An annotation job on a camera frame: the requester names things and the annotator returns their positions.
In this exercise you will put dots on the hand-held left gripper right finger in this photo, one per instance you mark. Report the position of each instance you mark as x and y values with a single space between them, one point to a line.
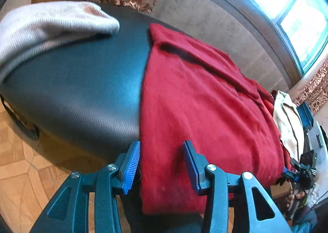
191 166

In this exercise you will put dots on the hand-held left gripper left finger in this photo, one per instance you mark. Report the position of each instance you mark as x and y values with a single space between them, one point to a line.
132 166

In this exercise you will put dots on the person's right hand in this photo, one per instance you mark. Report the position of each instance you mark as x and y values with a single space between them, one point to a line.
292 201

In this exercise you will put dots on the white box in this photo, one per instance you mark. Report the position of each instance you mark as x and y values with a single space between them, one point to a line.
316 130

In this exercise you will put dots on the blue case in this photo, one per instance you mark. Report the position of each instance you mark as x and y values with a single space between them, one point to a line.
306 116

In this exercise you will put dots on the white knit garment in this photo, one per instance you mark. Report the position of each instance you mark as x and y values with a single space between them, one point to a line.
46 25

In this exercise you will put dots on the beige garment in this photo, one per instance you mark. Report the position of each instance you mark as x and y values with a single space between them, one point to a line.
287 120

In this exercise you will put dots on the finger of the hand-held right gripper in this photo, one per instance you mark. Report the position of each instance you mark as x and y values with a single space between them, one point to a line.
290 174

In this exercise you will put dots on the red knit sweater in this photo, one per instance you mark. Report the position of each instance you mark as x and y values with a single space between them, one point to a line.
194 109

